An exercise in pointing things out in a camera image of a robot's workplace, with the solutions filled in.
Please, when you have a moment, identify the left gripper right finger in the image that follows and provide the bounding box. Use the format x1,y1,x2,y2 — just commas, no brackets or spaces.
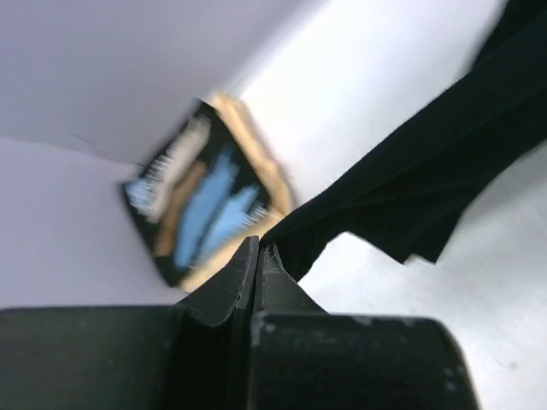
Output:
254,244,326,313

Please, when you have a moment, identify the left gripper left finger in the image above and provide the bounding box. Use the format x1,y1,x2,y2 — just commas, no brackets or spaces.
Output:
176,237,259,328

